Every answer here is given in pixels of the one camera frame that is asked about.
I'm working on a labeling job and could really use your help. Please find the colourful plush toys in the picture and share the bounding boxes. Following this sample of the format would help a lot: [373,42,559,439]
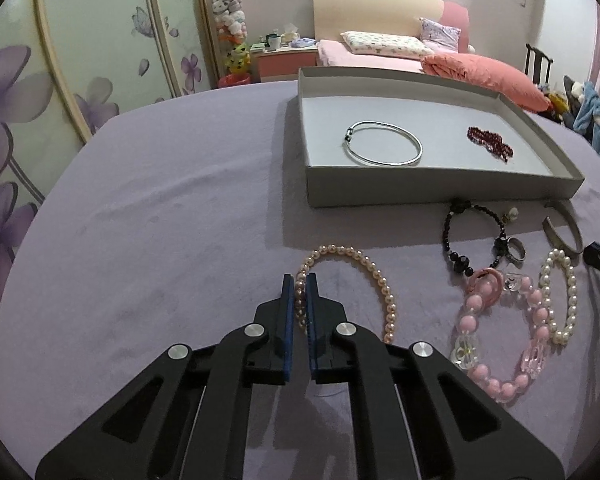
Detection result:
[542,77,581,118]

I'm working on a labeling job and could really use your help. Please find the white pearl bracelet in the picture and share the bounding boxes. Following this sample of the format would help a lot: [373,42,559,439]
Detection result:
[539,249,578,346]

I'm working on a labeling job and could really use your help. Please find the silver ring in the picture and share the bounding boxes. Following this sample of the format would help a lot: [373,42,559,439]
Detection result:
[505,236,530,262]

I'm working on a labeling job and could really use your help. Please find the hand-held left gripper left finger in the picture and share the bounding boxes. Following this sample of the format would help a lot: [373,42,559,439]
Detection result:
[35,274,297,480]

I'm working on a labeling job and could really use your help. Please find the purple pillow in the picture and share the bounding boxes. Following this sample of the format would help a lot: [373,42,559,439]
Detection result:
[419,17,462,53]

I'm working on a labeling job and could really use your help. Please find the white printed pillow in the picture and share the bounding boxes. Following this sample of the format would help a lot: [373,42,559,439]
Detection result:
[341,31,433,58]

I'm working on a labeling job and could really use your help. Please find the blue fleece garment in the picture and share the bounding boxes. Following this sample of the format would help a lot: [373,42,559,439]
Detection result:
[572,80,600,171]

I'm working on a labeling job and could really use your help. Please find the pink nightstand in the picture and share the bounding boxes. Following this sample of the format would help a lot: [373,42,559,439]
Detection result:
[256,42,320,83]

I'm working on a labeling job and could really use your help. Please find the large pink bead bracelet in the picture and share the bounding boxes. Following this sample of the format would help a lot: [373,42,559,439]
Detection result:
[450,268,551,405]

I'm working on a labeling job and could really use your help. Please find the pink bed with headboard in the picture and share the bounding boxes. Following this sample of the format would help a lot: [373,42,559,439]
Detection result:
[311,0,553,113]

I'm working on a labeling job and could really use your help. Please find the wide silver cuff bangle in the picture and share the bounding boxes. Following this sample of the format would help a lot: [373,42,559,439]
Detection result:
[541,200,583,255]

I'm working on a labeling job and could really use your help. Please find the grey cardboard tray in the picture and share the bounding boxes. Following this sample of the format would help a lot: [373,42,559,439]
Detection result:
[285,66,586,209]

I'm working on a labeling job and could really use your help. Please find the flower print sliding wardrobe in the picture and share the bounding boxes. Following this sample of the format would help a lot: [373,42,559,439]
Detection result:
[0,0,221,411]

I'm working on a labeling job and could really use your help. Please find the folded pink quilt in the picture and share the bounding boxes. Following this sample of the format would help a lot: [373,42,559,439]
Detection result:
[421,53,553,113]

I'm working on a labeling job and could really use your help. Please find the dark wooden chair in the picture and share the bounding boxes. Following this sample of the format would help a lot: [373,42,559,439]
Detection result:
[525,43,553,86]

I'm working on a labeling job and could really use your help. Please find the black bead bracelet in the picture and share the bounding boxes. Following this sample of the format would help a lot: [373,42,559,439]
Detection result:
[442,199,512,277]

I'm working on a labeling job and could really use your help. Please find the plush toy tower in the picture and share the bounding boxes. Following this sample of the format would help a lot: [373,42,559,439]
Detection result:
[210,0,253,76]

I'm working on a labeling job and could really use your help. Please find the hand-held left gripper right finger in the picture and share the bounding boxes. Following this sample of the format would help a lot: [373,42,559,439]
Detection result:
[306,271,566,480]

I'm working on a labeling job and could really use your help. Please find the dark red bead bracelet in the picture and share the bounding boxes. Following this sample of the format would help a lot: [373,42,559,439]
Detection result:
[466,126,516,163]

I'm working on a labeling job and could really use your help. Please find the thin silver bangle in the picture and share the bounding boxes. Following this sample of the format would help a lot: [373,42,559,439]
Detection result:
[343,121,423,167]

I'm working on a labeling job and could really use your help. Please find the purple table cloth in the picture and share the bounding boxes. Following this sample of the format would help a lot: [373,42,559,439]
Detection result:
[0,80,600,480]

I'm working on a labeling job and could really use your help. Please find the red waste bin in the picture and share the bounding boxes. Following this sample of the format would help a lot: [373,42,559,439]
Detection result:
[219,72,253,89]

